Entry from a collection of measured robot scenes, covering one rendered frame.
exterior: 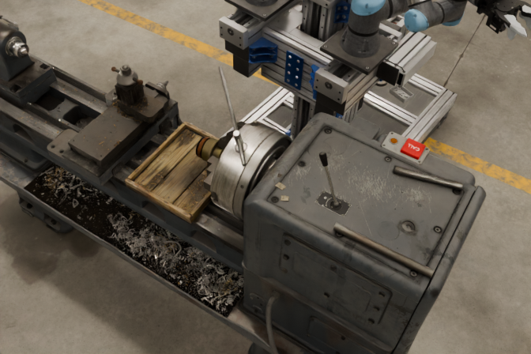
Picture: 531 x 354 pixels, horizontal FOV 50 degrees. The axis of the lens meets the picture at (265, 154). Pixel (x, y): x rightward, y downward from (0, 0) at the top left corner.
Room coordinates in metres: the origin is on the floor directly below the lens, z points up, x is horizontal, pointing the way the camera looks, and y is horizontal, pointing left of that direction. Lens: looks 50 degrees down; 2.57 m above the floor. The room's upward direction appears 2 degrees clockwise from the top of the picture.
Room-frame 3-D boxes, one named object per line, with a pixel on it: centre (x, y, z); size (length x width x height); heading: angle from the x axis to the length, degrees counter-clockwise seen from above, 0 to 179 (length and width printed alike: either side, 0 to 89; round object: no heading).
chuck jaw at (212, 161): (1.15, 0.16, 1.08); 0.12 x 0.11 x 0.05; 149
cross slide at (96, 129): (1.51, 0.56, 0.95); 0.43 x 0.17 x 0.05; 149
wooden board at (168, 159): (1.33, 0.29, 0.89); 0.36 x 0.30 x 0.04; 149
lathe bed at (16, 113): (1.51, 0.59, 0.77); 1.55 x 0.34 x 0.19; 59
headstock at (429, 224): (1.00, -0.30, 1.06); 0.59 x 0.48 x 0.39; 59
